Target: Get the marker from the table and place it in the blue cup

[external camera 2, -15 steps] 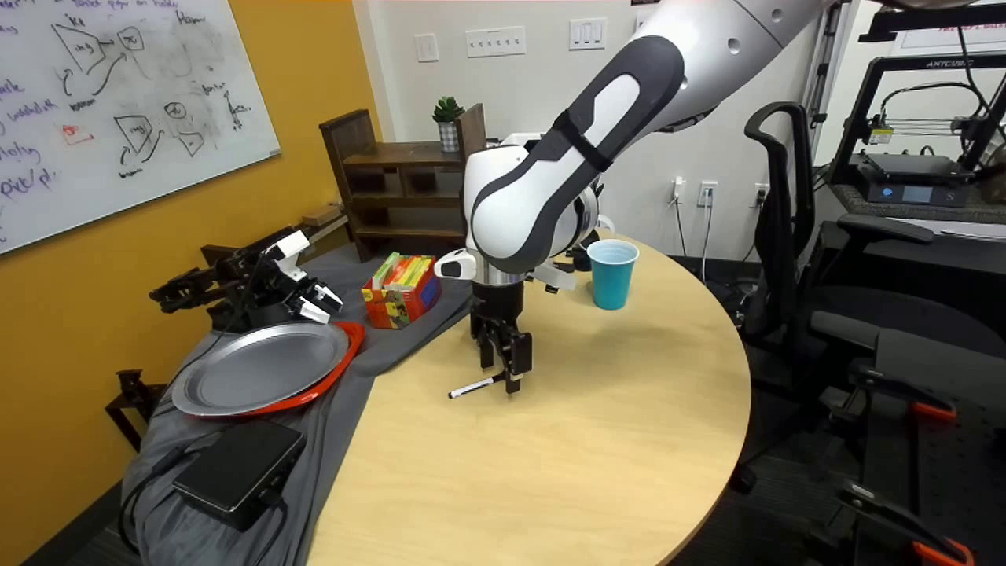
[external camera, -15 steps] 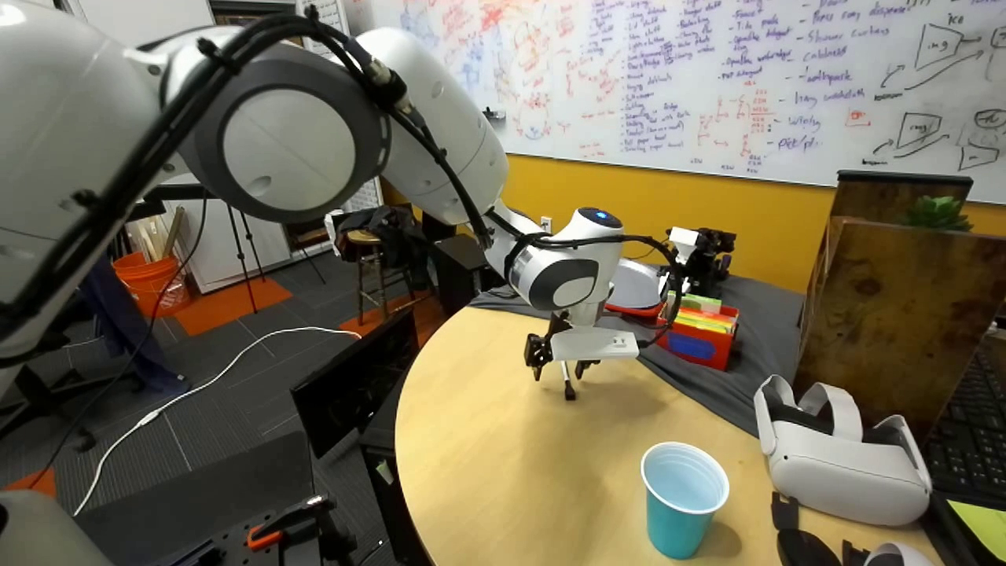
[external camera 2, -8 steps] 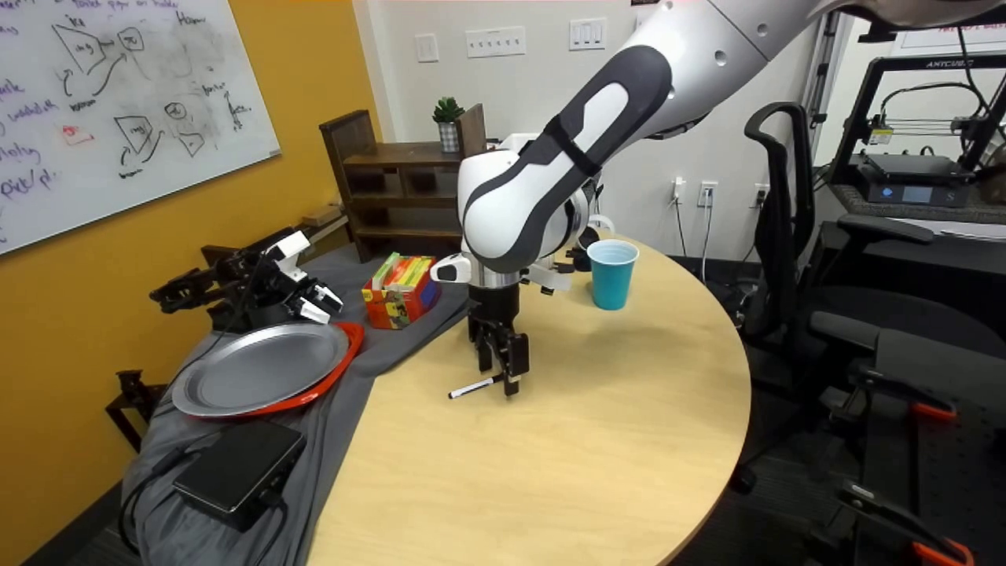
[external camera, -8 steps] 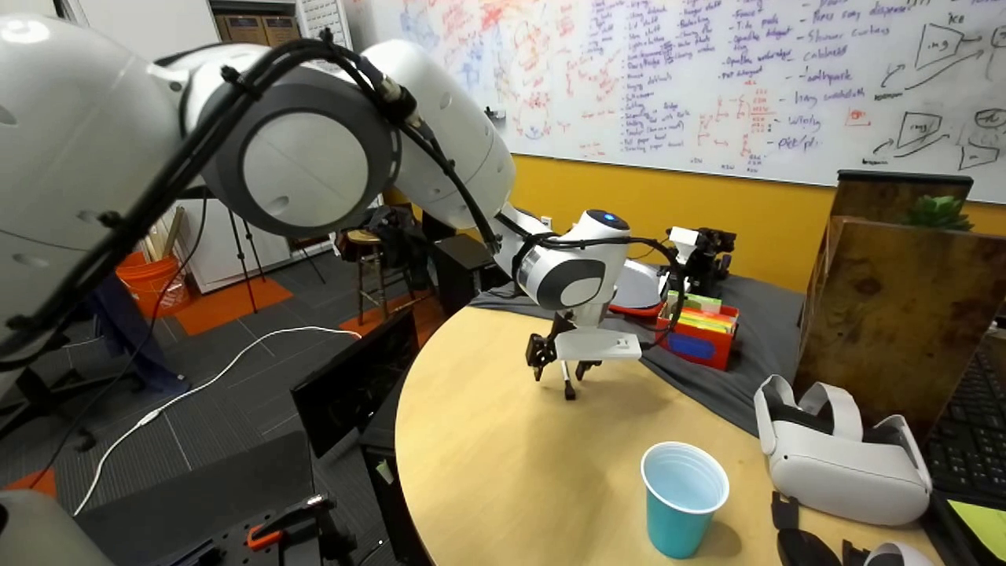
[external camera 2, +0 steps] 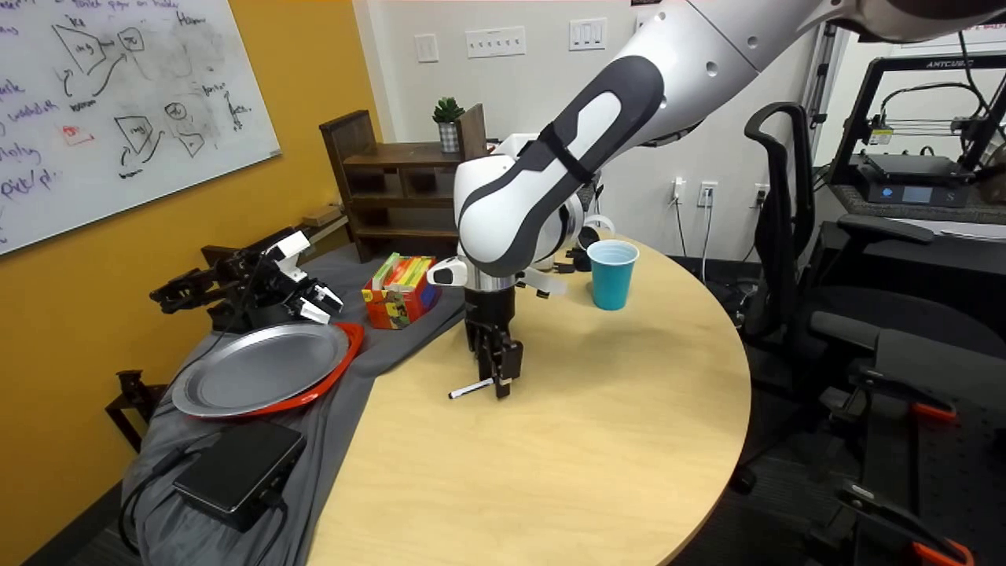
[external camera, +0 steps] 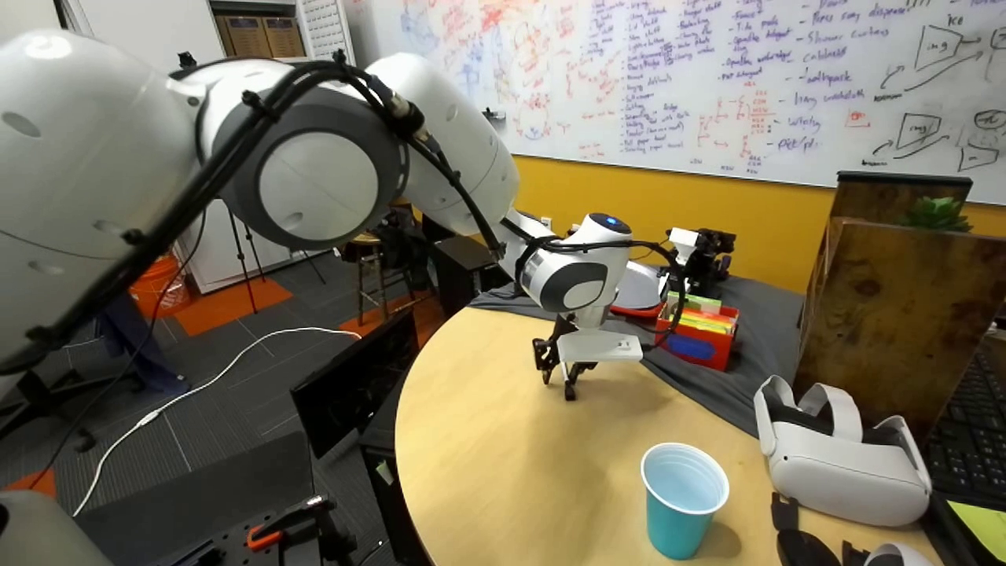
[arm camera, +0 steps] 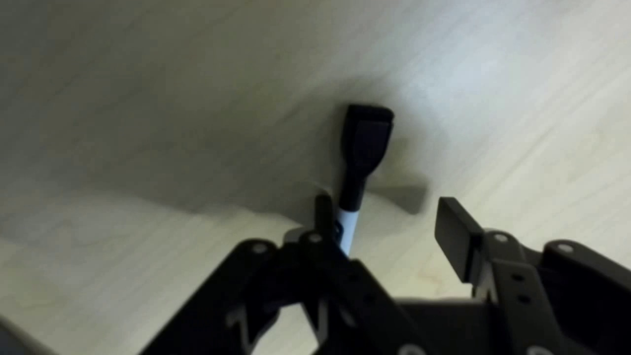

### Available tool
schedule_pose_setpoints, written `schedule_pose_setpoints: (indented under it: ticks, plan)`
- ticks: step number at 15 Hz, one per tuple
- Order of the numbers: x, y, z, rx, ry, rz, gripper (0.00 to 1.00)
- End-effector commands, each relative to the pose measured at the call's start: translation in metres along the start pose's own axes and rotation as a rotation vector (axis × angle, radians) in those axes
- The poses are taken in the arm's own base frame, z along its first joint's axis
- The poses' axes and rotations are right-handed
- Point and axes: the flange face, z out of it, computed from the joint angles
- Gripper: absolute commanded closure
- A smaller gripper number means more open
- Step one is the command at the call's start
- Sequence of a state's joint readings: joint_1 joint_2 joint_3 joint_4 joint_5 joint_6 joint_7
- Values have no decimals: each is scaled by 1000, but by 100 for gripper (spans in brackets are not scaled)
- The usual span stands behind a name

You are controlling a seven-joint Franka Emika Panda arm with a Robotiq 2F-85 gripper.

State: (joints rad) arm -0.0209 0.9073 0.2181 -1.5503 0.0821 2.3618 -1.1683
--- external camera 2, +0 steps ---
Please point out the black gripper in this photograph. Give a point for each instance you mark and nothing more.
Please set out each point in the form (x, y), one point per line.
(488, 325)

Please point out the black and white marker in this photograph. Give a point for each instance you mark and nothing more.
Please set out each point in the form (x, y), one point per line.
(471, 388)

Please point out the blue plastic cup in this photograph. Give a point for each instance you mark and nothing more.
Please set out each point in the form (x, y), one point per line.
(610, 272)

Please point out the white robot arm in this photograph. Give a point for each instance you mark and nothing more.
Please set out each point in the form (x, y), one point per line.
(687, 62)

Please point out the colourful block box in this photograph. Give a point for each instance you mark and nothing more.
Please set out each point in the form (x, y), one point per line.
(400, 295)

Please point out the red plate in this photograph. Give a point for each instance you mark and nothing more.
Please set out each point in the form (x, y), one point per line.
(326, 385)

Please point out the wooden shelf unit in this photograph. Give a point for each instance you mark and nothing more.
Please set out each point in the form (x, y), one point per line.
(394, 194)

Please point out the grey metal plate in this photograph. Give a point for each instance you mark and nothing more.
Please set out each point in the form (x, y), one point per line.
(260, 369)

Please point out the small potted plant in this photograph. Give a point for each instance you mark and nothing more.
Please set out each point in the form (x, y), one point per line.
(448, 123)

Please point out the black and white robot gadget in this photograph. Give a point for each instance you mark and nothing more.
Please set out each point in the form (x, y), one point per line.
(251, 288)

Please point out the black flat box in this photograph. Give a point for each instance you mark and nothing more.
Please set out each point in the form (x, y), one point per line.
(244, 474)

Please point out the black office chair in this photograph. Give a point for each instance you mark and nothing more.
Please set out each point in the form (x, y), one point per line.
(924, 354)

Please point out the grey table cloth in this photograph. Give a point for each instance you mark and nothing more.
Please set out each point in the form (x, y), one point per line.
(171, 533)

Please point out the whiteboard with drawings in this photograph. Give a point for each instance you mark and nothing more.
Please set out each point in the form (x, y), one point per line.
(107, 106)

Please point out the black 3D printer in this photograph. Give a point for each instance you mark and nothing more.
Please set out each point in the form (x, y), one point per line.
(924, 127)

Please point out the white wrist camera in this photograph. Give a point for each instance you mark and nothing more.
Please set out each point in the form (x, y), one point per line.
(459, 272)

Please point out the black clamp with orange handles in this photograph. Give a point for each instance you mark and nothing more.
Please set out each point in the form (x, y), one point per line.
(919, 493)

